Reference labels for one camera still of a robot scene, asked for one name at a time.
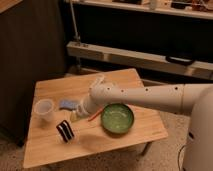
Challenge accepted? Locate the wooden table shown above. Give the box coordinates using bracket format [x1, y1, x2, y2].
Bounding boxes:
[23, 74, 168, 168]

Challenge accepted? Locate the black white striped eraser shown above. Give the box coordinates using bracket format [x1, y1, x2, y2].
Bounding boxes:
[56, 120, 74, 142]

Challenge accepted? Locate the dark cabinet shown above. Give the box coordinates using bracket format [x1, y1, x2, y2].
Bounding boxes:
[0, 0, 66, 146]

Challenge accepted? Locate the blue sponge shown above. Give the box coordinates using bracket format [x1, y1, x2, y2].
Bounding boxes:
[59, 99, 78, 110]

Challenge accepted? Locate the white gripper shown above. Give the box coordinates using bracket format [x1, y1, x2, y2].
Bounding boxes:
[70, 95, 100, 122]

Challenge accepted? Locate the black handle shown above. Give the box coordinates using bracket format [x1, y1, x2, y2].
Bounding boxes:
[165, 56, 195, 66]

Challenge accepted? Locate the green bowl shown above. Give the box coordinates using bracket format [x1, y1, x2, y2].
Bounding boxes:
[101, 103, 134, 134]

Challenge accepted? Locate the black cable on floor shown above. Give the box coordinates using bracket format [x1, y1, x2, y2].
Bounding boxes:
[177, 143, 188, 171]

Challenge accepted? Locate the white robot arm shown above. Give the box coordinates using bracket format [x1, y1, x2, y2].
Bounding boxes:
[76, 76, 213, 171]

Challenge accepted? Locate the clear plastic cup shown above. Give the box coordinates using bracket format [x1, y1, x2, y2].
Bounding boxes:
[34, 99, 54, 123]

